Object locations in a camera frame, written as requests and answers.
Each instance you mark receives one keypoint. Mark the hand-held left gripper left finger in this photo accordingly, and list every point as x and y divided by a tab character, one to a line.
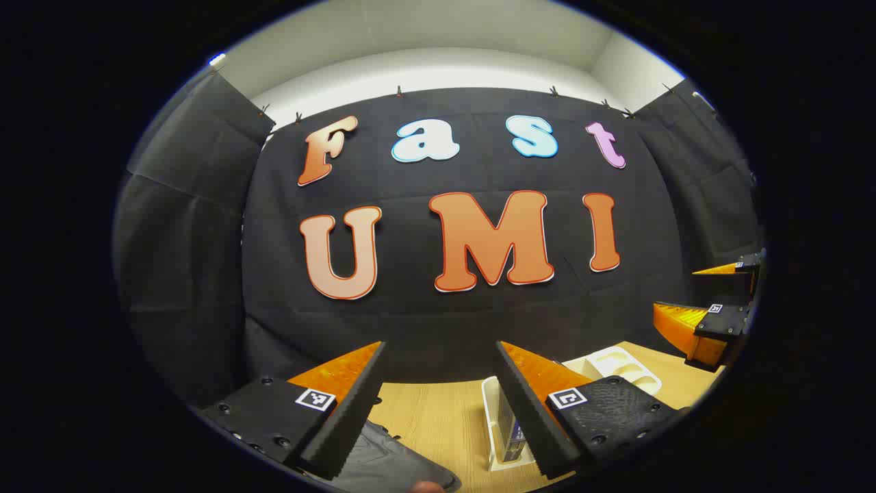
349	418

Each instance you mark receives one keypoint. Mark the blue cover book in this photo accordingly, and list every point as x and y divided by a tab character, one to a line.
512	433

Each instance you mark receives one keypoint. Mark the black backdrop cloth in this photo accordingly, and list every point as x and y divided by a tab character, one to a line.
410	322

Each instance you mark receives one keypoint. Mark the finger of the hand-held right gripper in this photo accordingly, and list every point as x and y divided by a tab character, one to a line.
725	322
749	261

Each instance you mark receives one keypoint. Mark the grey schoolbag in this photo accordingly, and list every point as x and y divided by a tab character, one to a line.
383	459

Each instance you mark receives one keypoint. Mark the cream plastic bookshelf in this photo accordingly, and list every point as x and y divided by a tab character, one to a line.
616	363

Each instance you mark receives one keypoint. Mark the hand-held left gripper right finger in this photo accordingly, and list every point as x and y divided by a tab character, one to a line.
530	418

